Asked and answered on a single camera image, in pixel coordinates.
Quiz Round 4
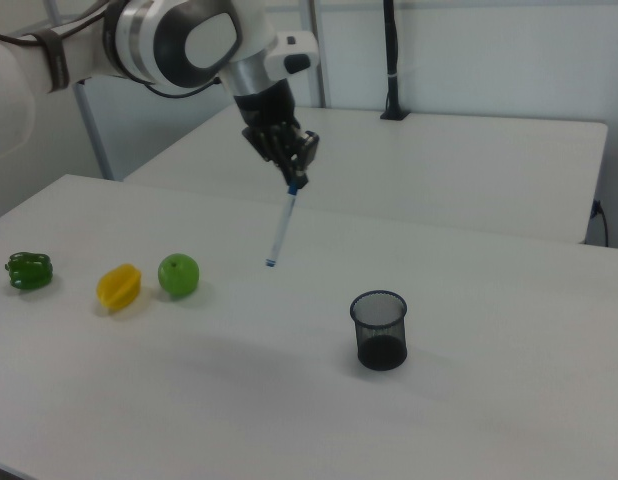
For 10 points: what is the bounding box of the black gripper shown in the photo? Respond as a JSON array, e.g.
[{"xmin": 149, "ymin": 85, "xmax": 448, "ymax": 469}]
[{"xmin": 233, "ymin": 81, "xmax": 322, "ymax": 190}]

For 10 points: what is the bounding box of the white marker pen blue cap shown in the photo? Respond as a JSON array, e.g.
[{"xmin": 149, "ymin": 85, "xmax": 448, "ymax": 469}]
[{"xmin": 264, "ymin": 182, "xmax": 301, "ymax": 269}]

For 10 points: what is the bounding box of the black mesh pen cup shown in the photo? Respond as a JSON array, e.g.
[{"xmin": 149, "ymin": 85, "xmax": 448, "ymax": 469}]
[{"xmin": 349, "ymin": 288, "xmax": 409, "ymax": 372}]

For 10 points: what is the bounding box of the green apple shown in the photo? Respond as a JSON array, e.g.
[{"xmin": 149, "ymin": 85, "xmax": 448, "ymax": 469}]
[{"xmin": 157, "ymin": 252, "xmax": 201, "ymax": 298}]

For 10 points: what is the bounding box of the yellow starfruit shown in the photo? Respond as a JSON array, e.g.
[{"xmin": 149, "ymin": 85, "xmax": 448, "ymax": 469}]
[{"xmin": 96, "ymin": 263, "xmax": 143, "ymax": 311}]

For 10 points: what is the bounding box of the green bell pepper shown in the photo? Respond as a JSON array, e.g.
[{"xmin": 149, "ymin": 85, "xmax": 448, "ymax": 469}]
[{"xmin": 6, "ymin": 250, "xmax": 55, "ymax": 291}]

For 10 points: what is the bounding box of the white partition frame post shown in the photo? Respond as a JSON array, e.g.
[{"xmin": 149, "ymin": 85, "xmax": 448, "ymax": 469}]
[{"xmin": 297, "ymin": 0, "xmax": 327, "ymax": 109}]

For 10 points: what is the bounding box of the black camera pole with clamp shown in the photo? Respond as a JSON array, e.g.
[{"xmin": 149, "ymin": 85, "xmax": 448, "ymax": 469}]
[{"xmin": 379, "ymin": 0, "xmax": 411, "ymax": 122}]

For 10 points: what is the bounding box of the grey metal frame post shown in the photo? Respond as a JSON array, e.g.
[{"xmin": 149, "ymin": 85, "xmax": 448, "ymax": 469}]
[{"xmin": 71, "ymin": 78, "xmax": 116, "ymax": 182}]

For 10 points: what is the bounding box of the black velcro strap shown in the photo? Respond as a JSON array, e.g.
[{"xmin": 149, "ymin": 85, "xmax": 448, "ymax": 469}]
[{"xmin": 29, "ymin": 29, "xmax": 72, "ymax": 95}]

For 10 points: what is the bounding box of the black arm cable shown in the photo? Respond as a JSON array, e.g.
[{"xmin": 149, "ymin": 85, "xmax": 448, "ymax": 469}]
[{"xmin": 0, "ymin": 0, "xmax": 226, "ymax": 100}]

